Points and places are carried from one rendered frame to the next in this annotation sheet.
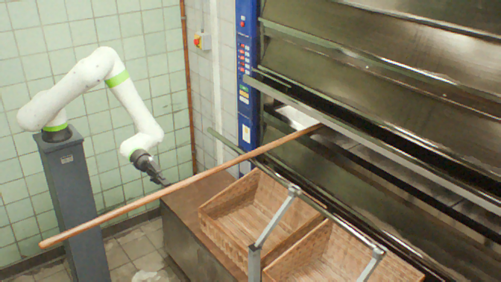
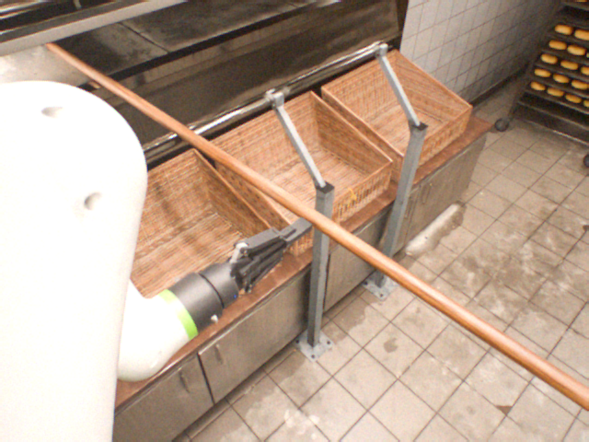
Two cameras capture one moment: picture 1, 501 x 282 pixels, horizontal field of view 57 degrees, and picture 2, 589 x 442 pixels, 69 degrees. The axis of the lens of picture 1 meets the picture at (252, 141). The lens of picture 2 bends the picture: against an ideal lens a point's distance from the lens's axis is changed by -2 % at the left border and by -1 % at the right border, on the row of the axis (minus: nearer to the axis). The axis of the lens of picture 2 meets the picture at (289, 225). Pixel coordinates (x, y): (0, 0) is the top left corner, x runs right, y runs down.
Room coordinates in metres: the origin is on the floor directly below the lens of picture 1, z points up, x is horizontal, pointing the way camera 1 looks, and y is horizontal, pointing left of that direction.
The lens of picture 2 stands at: (1.76, 0.95, 1.82)
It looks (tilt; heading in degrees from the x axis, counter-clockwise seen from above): 47 degrees down; 263
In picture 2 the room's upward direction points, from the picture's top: straight up
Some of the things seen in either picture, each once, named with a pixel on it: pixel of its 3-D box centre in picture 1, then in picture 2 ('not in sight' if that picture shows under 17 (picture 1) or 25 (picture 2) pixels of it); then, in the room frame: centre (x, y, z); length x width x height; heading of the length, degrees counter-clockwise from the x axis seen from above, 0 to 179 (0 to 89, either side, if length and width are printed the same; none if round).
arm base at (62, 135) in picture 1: (53, 127); not in sight; (2.15, 1.04, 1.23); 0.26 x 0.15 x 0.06; 37
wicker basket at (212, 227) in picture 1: (259, 218); (174, 245); (2.03, -0.04, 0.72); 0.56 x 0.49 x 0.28; 37
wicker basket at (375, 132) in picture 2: not in sight; (396, 111); (1.05, -0.75, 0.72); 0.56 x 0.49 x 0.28; 37
